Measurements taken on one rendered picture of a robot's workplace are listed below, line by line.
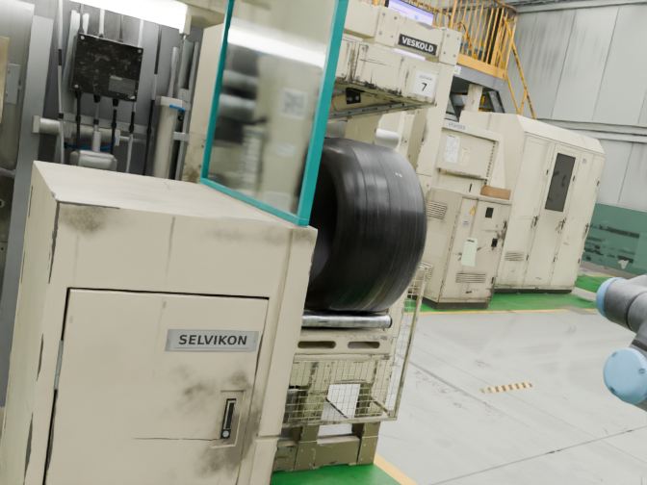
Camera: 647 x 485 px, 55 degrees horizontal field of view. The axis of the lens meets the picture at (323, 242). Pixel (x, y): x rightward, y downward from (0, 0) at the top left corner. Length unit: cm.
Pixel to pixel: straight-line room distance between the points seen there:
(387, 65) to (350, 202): 67
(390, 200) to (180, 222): 94
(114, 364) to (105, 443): 12
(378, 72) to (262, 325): 138
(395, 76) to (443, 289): 451
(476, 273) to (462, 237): 52
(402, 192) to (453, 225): 467
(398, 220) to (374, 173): 15
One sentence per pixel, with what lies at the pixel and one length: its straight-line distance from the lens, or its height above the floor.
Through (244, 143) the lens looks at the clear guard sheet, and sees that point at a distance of 128.
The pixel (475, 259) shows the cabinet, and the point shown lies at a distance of 683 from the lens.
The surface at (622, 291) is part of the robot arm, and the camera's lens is 136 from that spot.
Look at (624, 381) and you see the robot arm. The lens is 125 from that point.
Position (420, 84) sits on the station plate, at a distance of 232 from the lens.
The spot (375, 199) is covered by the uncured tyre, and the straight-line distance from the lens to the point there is 174.
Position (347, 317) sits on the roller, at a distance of 190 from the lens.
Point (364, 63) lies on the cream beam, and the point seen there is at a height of 171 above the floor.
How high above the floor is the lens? 139
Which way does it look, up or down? 8 degrees down
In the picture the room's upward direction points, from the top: 10 degrees clockwise
